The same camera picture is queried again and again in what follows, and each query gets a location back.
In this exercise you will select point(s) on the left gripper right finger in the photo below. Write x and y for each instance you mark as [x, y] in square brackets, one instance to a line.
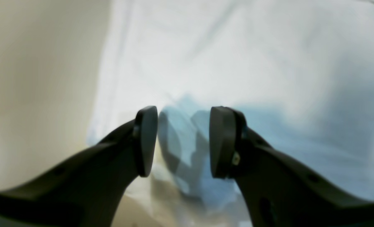
[278, 190]

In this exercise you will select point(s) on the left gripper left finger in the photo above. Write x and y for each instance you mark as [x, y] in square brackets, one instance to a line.
[86, 189]

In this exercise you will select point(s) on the white printed t-shirt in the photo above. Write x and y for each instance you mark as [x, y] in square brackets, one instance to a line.
[301, 71]

